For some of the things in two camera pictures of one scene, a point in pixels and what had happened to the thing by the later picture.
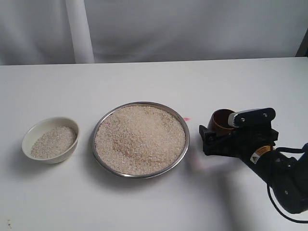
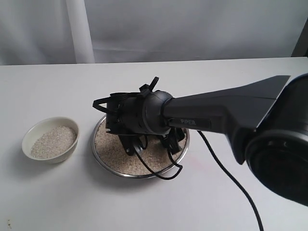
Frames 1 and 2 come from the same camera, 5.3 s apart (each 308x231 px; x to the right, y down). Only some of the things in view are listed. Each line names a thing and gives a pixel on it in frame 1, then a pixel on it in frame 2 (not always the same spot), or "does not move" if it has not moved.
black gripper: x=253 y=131 to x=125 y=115
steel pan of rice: x=140 y=139 does not move
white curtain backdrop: x=48 y=32 does not move
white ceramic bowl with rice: x=52 y=140 does not move
